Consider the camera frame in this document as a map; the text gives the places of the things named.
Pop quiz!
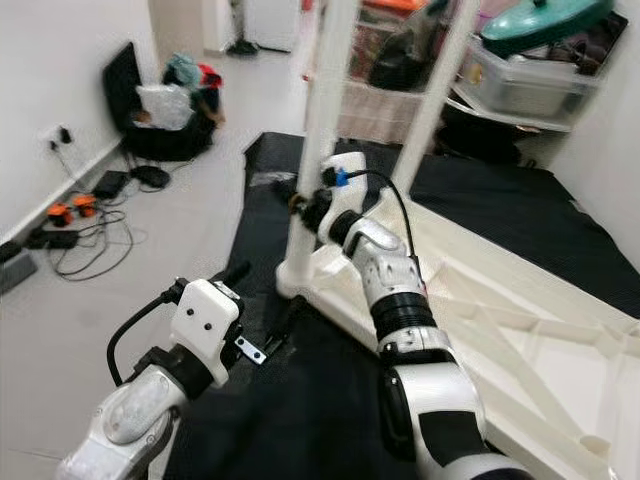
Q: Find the white plastic children table top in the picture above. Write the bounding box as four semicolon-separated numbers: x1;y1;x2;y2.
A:
275;185;640;480

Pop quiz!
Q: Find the clear tape strip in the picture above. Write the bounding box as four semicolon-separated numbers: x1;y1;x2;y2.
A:
248;172;301;189

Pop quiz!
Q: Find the beige wicker basket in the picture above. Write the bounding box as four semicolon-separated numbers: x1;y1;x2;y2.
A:
335;75;436;146

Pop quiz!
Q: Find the black round device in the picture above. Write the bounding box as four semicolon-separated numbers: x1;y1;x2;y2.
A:
130;165;173;190

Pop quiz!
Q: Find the black power adapter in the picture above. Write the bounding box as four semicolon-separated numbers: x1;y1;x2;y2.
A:
92;170;131;199

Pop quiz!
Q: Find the clear plastic bag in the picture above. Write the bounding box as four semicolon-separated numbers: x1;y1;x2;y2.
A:
135;85;196;131

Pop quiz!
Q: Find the black round floor stand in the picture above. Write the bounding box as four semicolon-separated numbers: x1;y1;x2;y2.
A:
225;38;259;58

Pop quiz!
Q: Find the orange black device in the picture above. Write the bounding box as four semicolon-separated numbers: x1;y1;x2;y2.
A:
48;201;74;227
72;193;99;218

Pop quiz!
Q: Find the black wok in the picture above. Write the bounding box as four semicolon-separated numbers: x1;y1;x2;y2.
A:
435;100;526;166

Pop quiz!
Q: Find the white appliance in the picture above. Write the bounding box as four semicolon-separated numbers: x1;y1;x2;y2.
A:
245;0;301;51

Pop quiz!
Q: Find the black power strip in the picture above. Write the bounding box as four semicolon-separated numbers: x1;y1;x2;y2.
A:
25;228;83;251

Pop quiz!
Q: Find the black tablecloth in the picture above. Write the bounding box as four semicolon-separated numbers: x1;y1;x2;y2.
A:
160;130;640;480

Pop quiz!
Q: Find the clear box with orange lid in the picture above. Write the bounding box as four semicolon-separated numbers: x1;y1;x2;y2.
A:
350;0;426;81

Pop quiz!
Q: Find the grey box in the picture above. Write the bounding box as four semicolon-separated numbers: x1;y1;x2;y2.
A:
0;240;39;297

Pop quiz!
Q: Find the teal plastic bowl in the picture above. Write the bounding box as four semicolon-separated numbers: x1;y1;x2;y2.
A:
480;0;616;56

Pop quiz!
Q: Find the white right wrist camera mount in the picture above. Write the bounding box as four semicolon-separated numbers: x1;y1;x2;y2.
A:
320;152;369;241

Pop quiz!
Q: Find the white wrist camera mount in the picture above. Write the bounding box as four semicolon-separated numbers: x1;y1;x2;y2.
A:
320;152;369;241
168;278;243;389

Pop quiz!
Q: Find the black cable with blue plug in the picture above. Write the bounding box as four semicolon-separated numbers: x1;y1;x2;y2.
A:
332;168;423;261

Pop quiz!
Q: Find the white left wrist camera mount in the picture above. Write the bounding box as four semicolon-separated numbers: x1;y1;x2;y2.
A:
168;278;243;389

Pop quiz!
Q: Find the black floor cable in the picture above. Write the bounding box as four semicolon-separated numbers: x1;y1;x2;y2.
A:
55;150;136;281

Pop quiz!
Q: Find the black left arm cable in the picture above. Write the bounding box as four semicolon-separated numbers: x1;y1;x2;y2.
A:
106;280;189;386

